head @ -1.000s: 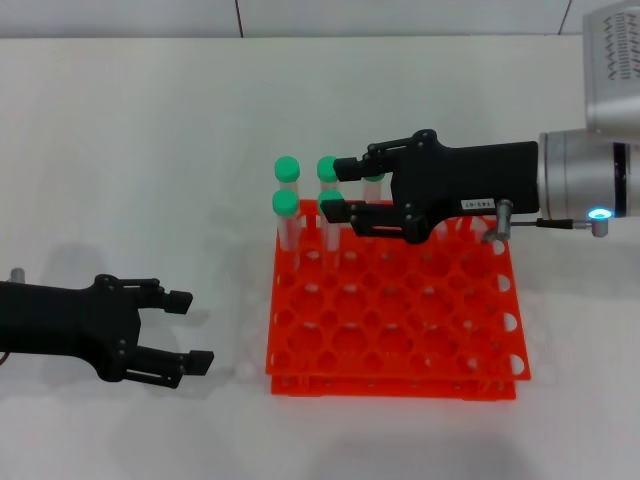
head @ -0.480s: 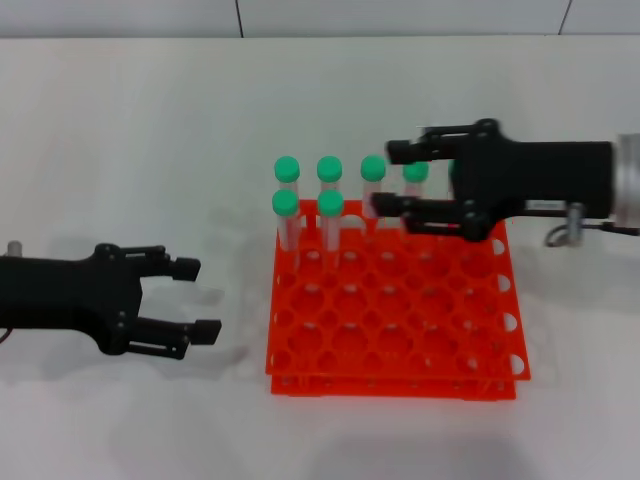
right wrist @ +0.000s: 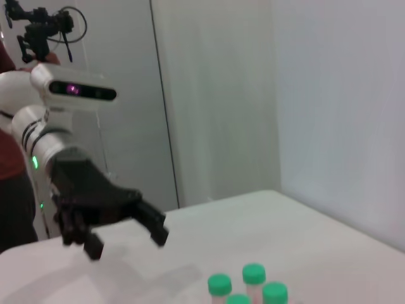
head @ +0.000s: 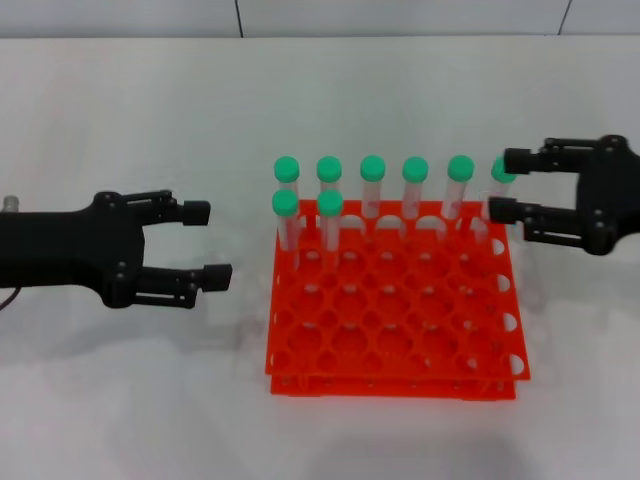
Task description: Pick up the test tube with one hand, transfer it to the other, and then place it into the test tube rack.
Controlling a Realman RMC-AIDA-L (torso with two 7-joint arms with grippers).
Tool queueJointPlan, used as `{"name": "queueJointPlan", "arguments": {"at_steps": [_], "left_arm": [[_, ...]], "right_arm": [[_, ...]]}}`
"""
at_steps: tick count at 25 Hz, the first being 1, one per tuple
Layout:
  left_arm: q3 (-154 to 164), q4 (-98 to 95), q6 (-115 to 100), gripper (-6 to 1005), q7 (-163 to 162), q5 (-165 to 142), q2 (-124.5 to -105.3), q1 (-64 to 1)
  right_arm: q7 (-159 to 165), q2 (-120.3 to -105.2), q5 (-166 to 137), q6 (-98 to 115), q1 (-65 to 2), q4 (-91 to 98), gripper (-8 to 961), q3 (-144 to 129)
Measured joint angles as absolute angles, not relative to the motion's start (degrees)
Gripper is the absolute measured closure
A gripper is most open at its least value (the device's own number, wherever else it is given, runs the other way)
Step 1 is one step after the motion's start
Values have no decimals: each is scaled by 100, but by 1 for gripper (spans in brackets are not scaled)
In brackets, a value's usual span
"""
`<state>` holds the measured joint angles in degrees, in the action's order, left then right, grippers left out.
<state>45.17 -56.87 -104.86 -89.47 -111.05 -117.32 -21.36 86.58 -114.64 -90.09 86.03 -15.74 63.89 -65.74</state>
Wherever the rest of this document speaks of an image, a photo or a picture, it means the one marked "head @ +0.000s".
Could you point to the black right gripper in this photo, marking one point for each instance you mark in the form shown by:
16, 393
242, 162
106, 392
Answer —
607, 195

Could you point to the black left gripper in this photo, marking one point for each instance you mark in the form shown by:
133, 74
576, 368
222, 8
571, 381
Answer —
70, 250

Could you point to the clear test tube green cap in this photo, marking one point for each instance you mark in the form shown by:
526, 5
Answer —
415, 170
329, 169
330, 202
285, 202
287, 169
460, 168
500, 172
373, 168

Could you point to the orange test tube rack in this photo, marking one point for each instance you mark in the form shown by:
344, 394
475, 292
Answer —
395, 310

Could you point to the silver plug on left gripper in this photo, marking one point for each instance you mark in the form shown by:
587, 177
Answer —
10, 203

